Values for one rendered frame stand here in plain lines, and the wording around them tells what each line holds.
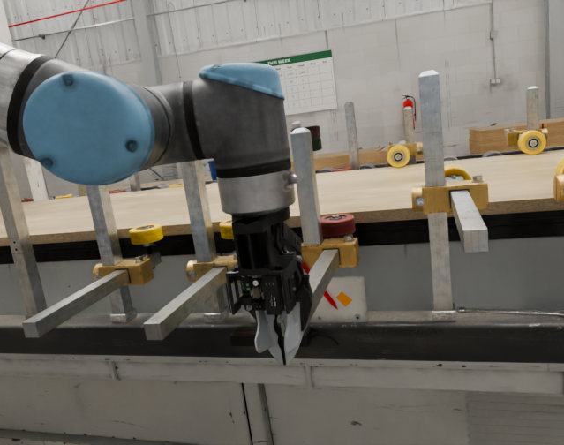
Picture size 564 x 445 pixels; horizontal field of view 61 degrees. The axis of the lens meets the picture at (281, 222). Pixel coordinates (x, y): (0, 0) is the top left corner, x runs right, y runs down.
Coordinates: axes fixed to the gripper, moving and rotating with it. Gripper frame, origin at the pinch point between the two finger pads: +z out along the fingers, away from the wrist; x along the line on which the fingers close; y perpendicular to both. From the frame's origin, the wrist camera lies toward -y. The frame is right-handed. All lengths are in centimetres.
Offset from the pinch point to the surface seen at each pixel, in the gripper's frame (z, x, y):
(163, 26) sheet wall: -207, -381, -717
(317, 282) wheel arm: -3.4, 1.1, -17.6
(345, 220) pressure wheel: -8.0, 2.6, -42.5
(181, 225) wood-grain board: -7, -42, -53
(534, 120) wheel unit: -18, 59, -146
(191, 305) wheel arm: 0.9, -23.5, -19.2
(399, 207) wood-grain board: -7, 13, -54
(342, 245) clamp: -4.1, 2.3, -36.6
